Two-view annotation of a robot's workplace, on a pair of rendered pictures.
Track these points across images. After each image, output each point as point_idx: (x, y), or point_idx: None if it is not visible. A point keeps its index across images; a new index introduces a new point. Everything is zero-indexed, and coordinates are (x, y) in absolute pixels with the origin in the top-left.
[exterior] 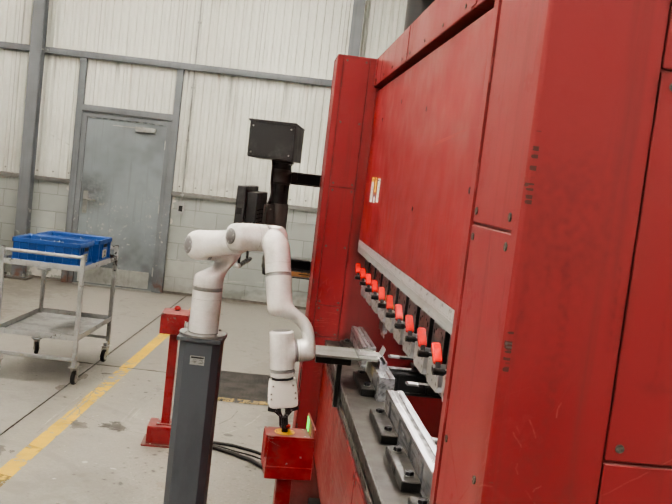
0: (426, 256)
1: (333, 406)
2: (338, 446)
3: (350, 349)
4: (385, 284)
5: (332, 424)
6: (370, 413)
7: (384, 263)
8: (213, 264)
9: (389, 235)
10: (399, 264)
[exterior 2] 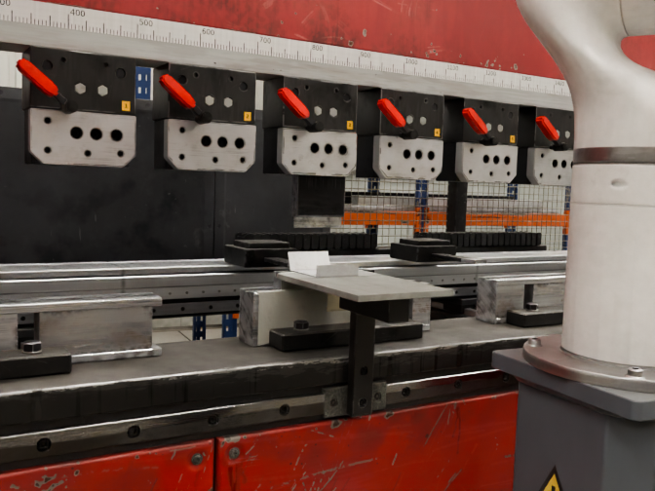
0: (654, 54)
1: (370, 412)
2: (446, 450)
3: (317, 280)
4: (419, 105)
5: (309, 480)
6: (533, 319)
7: (377, 61)
8: (620, 52)
9: (396, 1)
10: (515, 64)
